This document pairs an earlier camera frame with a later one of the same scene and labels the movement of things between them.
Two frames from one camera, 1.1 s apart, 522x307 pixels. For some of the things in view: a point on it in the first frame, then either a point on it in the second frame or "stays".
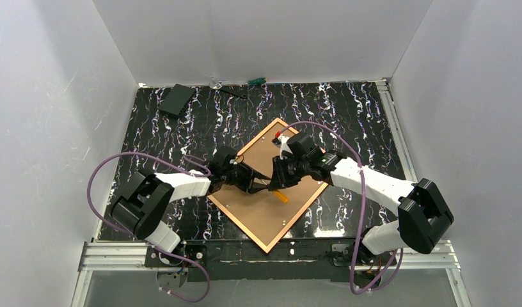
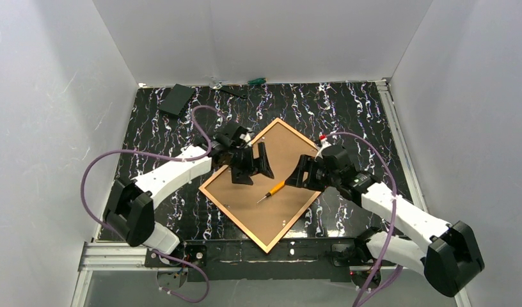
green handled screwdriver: (257, 81) stays
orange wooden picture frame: (261, 214) stays
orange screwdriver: (281, 196) -> (273, 191)
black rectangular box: (176, 100) stays
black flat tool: (239, 91) stays
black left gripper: (247, 178) -> (245, 159)
